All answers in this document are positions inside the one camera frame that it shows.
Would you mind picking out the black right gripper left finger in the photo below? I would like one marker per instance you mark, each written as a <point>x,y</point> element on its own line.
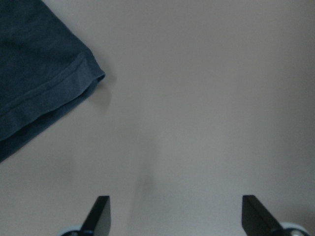
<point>98,221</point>

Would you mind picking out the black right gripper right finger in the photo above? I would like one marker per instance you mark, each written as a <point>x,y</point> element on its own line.
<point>257,220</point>

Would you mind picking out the black t-shirt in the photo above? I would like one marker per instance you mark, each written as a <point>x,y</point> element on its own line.
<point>45,72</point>

